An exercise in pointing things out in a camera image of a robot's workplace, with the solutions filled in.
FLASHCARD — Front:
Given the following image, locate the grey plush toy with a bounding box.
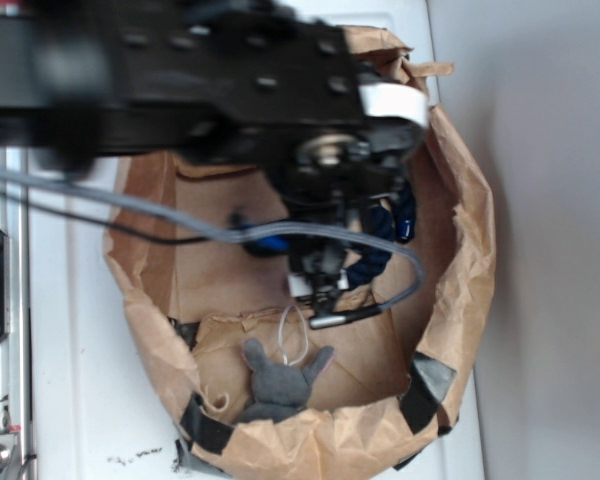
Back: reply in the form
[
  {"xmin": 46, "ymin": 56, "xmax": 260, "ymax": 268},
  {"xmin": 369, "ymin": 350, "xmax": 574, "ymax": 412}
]
[{"xmin": 238, "ymin": 339, "xmax": 335, "ymax": 423}]

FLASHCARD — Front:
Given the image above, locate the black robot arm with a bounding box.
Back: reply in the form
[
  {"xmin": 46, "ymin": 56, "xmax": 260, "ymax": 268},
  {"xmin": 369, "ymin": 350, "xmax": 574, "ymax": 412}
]
[{"xmin": 0, "ymin": 1, "xmax": 429, "ymax": 329}]

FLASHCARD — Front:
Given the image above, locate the white string loop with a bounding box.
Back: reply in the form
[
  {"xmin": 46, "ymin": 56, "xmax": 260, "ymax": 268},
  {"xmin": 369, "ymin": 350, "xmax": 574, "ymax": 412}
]
[{"xmin": 277, "ymin": 302, "xmax": 312, "ymax": 366}]

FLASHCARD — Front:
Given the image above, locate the dark blue rope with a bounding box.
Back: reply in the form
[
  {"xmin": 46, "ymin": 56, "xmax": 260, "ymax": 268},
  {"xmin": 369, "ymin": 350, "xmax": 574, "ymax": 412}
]
[{"xmin": 232, "ymin": 177, "xmax": 417, "ymax": 287}]

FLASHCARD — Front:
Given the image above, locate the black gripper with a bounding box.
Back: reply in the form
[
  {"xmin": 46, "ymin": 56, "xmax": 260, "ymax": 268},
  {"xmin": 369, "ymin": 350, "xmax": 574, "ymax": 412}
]
[{"xmin": 268, "ymin": 71, "xmax": 429, "ymax": 315}]

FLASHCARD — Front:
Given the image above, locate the grey cable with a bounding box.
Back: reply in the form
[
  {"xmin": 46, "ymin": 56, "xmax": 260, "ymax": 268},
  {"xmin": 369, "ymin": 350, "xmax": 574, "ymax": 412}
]
[{"xmin": 0, "ymin": 163, "xmax": 426, "ymax": 331}]

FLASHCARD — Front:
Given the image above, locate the brown paper bag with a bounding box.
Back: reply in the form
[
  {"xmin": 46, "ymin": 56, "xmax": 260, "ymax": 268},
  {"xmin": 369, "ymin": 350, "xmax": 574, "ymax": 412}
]
[{"xmin": 102, "ymin": 24, "xmax": 497, "ymax": 480}]

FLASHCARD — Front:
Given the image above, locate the aluminium rail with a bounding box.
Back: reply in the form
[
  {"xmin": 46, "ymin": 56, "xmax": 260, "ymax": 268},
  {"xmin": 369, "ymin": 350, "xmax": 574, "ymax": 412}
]
[{"xmin": 0, "ymin": 148, "xmax": 36, "ymax": 479}]

